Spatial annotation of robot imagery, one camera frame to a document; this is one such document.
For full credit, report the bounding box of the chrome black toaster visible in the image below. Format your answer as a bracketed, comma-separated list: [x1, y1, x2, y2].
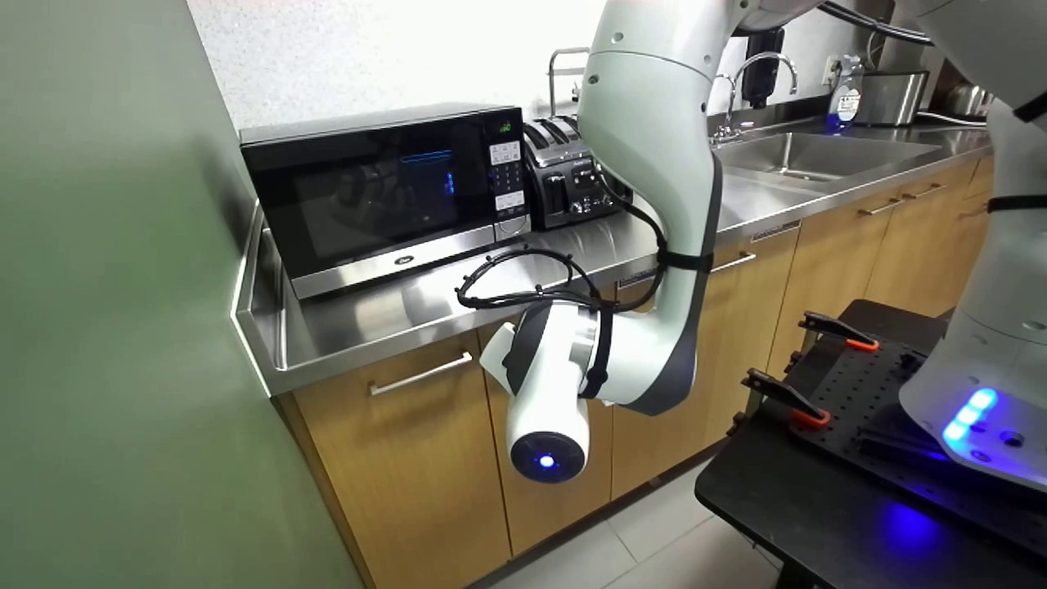
[520, 112, 637, 232]

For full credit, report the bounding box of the black microwave oven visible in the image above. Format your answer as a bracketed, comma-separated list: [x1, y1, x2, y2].
[240, 101, 537, 305]

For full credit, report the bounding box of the chrome faucet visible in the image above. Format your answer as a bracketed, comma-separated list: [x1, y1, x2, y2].
[712, 54, 802, 142]

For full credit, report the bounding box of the black orange-tipped clamp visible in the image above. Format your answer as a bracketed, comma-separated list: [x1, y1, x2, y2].
[796, 312, 883, 359]
[738, 368, 837, 437]

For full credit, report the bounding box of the black upright device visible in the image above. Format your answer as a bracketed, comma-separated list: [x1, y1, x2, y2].
[738, 25, 788, 112]

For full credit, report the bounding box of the stainless steel sink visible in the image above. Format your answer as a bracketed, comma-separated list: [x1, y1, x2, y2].
[712, 126, 965, 191]

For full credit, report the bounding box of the black robot table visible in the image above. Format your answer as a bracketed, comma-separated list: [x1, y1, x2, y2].
[693, 297, 1047, 589]

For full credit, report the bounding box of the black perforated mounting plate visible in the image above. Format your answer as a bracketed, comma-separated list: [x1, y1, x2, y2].
[774, 315, 1047, 549]

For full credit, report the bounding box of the clear soap bottle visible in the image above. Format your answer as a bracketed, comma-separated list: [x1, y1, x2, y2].
[823, 55, 866, 137]

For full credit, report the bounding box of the stainless steel pot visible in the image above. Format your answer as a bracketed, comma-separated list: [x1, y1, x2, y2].
[849, 66, 935, 130]

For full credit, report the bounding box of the metal cookware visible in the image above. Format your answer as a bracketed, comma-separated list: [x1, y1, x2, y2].
[939, 75, 996, 120]

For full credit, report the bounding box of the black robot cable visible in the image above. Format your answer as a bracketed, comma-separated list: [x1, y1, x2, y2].
[452, 185, 723, 403]

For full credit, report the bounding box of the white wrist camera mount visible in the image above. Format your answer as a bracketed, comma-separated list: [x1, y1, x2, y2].
[473, 317, 524, 403]

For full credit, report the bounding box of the metal wire frame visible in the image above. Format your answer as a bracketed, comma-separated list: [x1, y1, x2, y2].
[542, 42, 597, 120]

